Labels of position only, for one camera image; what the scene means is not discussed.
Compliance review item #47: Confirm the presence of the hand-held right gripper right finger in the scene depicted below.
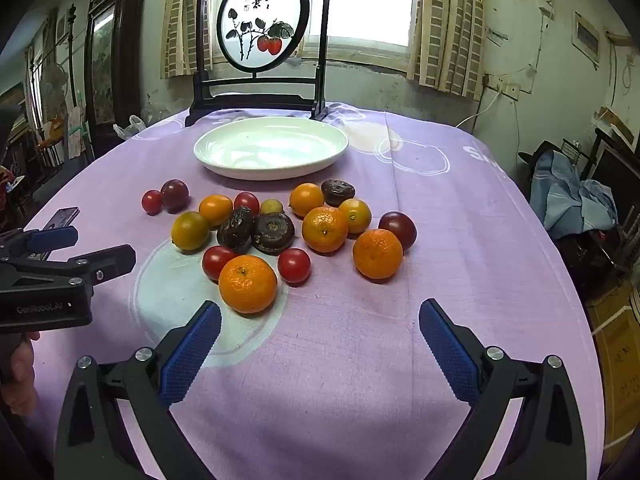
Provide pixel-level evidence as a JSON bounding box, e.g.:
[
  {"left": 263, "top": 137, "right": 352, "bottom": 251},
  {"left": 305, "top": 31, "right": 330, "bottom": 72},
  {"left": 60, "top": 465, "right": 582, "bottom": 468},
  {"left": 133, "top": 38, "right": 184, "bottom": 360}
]
[{"left": 419, "top": 298, "right": 588, "bottom": 480}]

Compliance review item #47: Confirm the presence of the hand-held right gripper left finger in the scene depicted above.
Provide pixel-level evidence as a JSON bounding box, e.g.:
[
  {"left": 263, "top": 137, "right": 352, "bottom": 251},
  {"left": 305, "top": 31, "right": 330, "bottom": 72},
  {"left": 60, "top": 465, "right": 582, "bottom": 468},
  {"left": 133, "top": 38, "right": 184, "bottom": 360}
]
[{"left": 54, "top": 301, "right": 223, "bottom": 480}]

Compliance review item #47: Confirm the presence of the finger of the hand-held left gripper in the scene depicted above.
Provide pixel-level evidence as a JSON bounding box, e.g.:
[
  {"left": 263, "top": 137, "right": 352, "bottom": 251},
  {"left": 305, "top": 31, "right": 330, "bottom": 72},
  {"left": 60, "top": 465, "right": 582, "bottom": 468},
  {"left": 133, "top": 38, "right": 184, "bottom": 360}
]
[
  {"left": 0, "top": 244, "right": 137, "bottom": 288},
  {"left": 0, "top": 207, "right": 81, "bottom": 262}
]

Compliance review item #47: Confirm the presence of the greenish yellow orange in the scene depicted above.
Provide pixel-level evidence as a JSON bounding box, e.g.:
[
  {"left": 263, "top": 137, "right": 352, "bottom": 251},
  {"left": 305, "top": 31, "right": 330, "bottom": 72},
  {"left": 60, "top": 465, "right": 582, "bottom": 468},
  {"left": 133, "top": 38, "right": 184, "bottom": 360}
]
[{"left": 171, "top": 211, "right": 211, "bottom": 253}]

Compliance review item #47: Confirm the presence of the large mandarin orange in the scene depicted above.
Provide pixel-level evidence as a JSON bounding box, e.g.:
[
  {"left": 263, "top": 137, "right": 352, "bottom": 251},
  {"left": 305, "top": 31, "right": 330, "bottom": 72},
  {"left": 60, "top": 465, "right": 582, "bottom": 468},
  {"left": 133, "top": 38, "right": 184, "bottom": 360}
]
[{"left": 218, "top": 255, "right": 278, "bottom": 315}]

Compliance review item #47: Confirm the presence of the dark purple tomato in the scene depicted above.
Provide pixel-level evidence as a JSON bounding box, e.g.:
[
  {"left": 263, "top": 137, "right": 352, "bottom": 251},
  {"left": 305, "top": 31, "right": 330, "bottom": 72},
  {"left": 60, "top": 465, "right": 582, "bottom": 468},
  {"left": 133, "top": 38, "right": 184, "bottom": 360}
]
[
  {"left": 378, "top": 211, "right": 418, "bottom": 252},
  {"left": 160, "top": 179, "right": 190, "bottom": 212}
]

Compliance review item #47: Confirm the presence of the smooth round orange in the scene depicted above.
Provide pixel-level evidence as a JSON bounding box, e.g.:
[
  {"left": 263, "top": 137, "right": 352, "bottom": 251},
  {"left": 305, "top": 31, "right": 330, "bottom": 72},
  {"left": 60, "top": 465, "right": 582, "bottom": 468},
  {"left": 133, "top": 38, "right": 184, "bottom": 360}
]
[
  {"left": 289, "top": 182, "right": 326, "bottom": 219},
  {"left": 338, "top": 198, "right": 373, "bottom": 235},
  {"left": 198, "top": 194, "right": 235, "bottom": 227}
]

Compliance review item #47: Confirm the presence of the large dark water chestnut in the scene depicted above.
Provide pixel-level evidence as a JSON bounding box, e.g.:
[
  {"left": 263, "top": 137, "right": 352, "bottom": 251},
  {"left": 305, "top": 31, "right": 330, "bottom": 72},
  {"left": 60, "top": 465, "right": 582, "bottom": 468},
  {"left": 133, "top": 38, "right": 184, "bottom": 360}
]
[{"left": 251, "top": 212, "right": 296, "bottom": 255}]

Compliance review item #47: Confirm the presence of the white oval plate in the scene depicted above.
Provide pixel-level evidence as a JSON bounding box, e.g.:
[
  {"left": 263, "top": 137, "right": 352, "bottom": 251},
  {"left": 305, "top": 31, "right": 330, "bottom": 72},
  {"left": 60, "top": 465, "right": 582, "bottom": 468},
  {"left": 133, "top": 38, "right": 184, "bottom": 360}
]
[{"left": 194, "top": 116, "right": 349, "bottom": 181}]

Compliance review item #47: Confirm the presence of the person's left hand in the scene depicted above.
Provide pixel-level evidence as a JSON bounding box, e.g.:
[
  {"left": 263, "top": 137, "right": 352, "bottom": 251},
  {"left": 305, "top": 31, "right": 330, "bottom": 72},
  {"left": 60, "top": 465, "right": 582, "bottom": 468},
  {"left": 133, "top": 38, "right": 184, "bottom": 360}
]
[{"left": 0, "top": 331, "right": 42, "bottom": 417}]

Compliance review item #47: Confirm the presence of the purple tablecloth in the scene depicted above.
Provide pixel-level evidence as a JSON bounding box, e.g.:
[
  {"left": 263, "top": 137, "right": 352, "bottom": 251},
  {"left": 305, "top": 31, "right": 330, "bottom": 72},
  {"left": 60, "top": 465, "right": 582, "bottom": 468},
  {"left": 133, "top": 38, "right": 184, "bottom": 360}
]
[{"left": 20, "top": 101, "right": 606, "bottom": 480}]

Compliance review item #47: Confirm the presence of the white plastic bag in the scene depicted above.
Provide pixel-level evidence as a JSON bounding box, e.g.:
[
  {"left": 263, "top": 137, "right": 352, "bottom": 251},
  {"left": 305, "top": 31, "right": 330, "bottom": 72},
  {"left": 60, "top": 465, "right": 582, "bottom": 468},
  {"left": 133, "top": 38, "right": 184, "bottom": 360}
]
[{"left": 114, "top": 115, "right": 147, "bottom": 140}]

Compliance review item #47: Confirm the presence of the cardboard box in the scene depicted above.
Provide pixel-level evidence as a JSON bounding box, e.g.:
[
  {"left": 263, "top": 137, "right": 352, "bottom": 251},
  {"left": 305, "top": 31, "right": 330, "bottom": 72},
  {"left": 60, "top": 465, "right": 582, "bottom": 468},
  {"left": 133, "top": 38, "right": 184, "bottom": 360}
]
[{"left": 586, "top": 280, "right": 640, "bottom": 443}]

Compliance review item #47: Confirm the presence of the dark wooden framed picture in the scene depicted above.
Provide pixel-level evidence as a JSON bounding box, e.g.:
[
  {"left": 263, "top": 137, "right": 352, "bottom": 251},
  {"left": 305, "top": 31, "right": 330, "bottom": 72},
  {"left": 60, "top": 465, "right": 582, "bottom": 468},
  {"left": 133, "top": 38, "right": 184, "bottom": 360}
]
[{"left": 84, "top": 0, "right": 152, "bottom": 157}]

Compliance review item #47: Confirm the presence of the light blue cloth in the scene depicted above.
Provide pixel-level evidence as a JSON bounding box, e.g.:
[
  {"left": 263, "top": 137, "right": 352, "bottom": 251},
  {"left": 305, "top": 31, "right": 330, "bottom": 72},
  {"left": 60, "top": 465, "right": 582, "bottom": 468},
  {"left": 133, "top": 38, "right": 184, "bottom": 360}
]
[{"left": 529, "top": 149, "right": 619, "bottom": 239}]

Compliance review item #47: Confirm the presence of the black hat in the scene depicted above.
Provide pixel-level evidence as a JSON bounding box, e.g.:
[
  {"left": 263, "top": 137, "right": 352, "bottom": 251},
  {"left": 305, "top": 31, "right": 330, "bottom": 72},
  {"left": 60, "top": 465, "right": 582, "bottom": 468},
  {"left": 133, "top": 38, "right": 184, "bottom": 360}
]
[{"left": 518, "top": 141, "right": 553, "bottom": 167}]

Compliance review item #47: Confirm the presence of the round painted screen stand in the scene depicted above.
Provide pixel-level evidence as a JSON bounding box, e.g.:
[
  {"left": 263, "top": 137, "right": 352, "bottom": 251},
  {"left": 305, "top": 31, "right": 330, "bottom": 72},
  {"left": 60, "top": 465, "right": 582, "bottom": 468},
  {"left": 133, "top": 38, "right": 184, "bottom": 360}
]
[{"left": 185, "top": 0, "right": 341, "bottom": 128}]

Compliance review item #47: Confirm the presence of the checked beige curtain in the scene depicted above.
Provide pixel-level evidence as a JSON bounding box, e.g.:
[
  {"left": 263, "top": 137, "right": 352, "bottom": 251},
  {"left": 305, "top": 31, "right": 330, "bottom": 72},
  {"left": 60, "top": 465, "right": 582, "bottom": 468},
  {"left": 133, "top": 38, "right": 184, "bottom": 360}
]
[
  {"left": 161, "top": 0, "right": 216, "bottom": 80},
  {"left": 406, "top": 0, "right": 487, "bottom": 98}
]

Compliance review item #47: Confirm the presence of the bright window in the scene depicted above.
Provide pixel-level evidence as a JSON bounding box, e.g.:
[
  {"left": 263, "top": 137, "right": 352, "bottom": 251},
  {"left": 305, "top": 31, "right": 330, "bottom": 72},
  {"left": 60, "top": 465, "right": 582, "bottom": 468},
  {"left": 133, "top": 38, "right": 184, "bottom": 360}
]
[{"left": 207, "top": 0, "right": 423, "bottom": 61}]

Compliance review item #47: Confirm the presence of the white power cable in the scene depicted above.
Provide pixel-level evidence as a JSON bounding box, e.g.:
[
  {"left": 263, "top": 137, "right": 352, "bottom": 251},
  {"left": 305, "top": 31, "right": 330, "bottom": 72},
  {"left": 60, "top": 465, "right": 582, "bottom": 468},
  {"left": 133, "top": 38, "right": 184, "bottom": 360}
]
[{"left": 454, "top": 87, "right": 502, "bottom": 129}]

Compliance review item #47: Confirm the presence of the white wall socket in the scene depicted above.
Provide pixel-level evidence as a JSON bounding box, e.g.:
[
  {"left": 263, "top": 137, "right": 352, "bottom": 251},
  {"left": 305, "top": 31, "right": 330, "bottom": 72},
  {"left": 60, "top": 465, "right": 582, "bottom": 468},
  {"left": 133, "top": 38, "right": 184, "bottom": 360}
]
[{"left": 483, "top": 74, "right": 521, "bottom": 101}]

